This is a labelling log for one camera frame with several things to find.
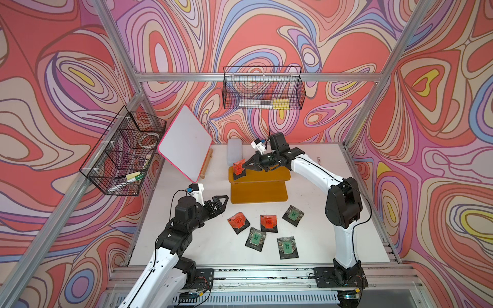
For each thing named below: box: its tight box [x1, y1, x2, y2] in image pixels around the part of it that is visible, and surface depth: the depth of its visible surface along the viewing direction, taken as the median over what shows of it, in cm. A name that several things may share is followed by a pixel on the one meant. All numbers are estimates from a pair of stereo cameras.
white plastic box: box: [227, 138, 244, 167], surface depth 120 cm
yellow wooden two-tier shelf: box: [227, 165, 291, 205], surface depth 98 cm
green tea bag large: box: [276, 236, 300, 260], surface depth 82 cm
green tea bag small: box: [245, 226, 267, 253], surface depth 85 cm
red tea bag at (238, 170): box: [232, 158, 246, 181], surface depth 87 cm
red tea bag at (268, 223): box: [259, 214, 278, 233], surface depth 90 cm
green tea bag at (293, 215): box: [281, 204, 305, 228], surface depth 92 cm
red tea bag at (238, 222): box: [227, 211, 251, 235], surface depth 90 cm
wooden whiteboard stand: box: [200, 148, 214, 180], surface depth 107 cm
